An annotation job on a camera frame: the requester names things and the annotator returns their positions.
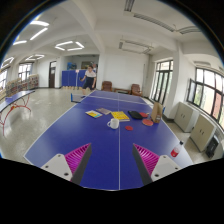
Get far beige cabinet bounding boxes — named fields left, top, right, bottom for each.
left=174, top=102, right=199, bottom=133

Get person in white shirt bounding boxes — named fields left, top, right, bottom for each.
left=82, top=65, right=96, bottom=94

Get red-labelled plastic bottle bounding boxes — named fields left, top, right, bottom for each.
left=170, top=141, right=183, bottom=157

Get folded blue tennis tables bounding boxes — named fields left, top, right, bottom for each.
left=62, top=69, right=85, bottom=87

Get red table tennis paddle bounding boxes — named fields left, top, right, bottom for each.
left=142, top=119, right=153, bottom=126

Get black paddle case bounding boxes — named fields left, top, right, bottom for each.
left=128, top=111, right=143, bottom=120

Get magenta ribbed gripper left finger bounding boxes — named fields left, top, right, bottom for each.
left=42, top=143, right=92, bottom=185

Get black box on floor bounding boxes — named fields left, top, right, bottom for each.
left=206, top=135, right=219, bottom=158

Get dark brown door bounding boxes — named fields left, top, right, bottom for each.
left=49, top=61, right=56, bottom=88

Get white ceramic mug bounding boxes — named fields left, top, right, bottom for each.
left=107, top=118, right=119, bottom=129

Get red paddle behind case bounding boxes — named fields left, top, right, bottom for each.
left=140, top=112, right=148, bottom=118

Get yellow book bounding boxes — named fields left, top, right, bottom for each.
left=112, top=111, right=130, bottom=122

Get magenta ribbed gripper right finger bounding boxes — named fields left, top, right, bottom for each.
left=132, top=144, right=181, bottom=185

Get beige cabinet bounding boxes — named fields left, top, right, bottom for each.
left=174, top=102, right=199, bottom=133
left=190, top=115, right=216, bottom=152

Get small red round lid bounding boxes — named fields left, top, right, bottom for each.
left=125, top=126, right=133, bottom=131

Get right brown armchair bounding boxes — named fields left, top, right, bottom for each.
left=131, top=84, right=142, bottom=96

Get left brown armchair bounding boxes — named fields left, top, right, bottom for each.
left=102, top=81, right=112, bottom=92

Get brown armchair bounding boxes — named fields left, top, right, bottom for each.
left=102, top=81, right=112, bottom=92
left=131, top=84, right=142, bottom=96

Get near beige cabinet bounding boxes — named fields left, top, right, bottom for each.
left=190, top=115, right=216, bottom=152

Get colourful booklet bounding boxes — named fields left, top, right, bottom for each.
left=85, top=110, right=102, bottom=118

